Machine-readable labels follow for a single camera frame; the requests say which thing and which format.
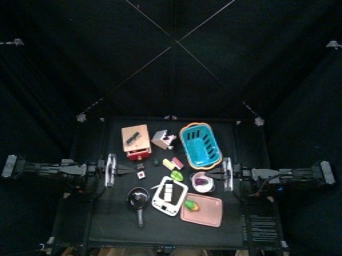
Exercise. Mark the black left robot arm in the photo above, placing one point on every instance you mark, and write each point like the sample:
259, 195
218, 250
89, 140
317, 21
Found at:
48, 169

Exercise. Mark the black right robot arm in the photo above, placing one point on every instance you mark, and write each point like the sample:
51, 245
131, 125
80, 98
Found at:
289, 174

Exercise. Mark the wooden knife block red base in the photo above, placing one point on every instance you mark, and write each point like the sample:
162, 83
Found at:
136, 142

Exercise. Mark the small dark cube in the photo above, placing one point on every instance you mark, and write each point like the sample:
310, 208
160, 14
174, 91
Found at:
140, 165

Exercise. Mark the small white red cube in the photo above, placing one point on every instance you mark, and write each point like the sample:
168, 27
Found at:
140, 174

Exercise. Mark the purple toy vegetable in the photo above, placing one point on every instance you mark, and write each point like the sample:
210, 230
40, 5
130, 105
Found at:
202, 181

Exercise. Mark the white bowl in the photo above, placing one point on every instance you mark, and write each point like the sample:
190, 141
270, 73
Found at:
203, 187

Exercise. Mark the small green toy piece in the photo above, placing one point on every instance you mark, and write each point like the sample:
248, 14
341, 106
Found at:
156, 162

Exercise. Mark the blue basket orange rim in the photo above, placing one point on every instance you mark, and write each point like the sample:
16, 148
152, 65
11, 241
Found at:
200, 145

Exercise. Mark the black frying pan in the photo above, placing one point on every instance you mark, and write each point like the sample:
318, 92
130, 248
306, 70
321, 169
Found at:
138, 200

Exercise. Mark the green toy leaf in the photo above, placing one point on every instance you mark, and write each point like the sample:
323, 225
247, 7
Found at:
176, 175

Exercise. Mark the yellow toy block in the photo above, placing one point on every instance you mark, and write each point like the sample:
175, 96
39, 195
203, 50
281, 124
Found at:
168, 164

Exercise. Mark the green yellow toy vegetable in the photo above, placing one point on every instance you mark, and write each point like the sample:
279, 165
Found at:
191, 205

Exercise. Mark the pink cutting board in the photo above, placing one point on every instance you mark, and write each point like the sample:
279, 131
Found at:
206, 211

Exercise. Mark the white black toy tray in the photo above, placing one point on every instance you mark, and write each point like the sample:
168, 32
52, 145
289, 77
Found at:
175, 200

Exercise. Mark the white text label sticker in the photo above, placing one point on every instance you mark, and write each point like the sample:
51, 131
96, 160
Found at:
262, 228

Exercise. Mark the grey frame clamp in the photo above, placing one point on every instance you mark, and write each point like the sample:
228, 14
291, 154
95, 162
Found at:
80, 117
259, 121
16, 42
333, 44

